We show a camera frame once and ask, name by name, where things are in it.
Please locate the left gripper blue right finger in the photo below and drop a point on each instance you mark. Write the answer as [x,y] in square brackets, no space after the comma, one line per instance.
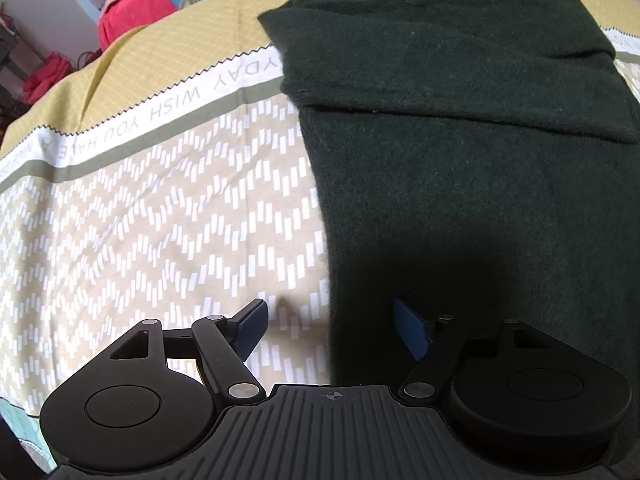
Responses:
[429,374]

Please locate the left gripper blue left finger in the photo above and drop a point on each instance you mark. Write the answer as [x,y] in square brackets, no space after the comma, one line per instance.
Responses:
[224,344]

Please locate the dark green knit sweater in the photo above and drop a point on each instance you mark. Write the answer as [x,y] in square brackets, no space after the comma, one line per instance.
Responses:
[475,158]

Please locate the red clothes pile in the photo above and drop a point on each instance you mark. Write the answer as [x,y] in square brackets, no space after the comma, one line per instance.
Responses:
[54,68]

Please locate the yellow patterned bed cover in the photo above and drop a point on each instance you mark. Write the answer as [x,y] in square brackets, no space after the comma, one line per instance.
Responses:
[169,179]

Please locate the teal grid blanket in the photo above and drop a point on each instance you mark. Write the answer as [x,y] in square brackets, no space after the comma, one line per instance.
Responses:
[28,433]

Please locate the red bed mattress cover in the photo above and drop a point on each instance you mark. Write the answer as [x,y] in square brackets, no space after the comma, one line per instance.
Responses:
[124,15]

